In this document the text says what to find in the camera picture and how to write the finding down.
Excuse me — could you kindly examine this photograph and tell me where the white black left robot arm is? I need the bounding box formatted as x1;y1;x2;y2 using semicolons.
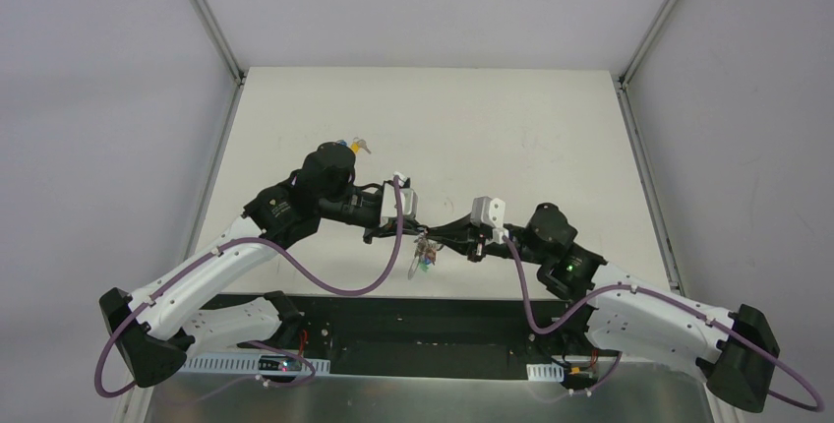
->
93;142;418;397

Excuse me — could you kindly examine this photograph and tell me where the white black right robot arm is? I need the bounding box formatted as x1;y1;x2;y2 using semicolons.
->
421;197;779;413

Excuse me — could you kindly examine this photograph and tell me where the yellow tag key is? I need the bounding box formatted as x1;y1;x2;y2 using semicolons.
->
349;138;371;154

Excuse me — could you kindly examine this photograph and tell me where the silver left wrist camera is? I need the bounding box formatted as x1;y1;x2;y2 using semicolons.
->
379;171;418;226

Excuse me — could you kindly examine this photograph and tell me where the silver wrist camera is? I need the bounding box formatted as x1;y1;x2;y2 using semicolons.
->
470;196;506;229
379;171;418;226

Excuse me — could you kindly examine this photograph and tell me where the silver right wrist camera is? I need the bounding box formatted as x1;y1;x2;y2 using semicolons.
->
470;196;506;229

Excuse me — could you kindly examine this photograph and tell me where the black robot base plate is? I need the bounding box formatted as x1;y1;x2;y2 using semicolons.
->
175;292;626;383

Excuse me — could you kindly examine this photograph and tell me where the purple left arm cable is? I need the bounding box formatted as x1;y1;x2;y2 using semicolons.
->
93;175;406;399

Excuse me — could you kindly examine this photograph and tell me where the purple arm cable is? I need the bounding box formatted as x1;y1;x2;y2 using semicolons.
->
502;230;825;413
93;175;406;399

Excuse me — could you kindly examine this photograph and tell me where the right aluminium frame rail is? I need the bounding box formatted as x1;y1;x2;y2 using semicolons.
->
612;0;745;423

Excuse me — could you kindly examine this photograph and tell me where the aluminium frame rail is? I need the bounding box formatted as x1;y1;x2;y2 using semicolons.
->
117;0;246;423
612;0;745;423

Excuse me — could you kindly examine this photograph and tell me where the left aluminium frame rail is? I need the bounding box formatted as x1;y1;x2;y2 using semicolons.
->
117;0;246;423

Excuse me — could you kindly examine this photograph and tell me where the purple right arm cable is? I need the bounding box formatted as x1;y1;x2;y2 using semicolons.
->
502;230;825;413

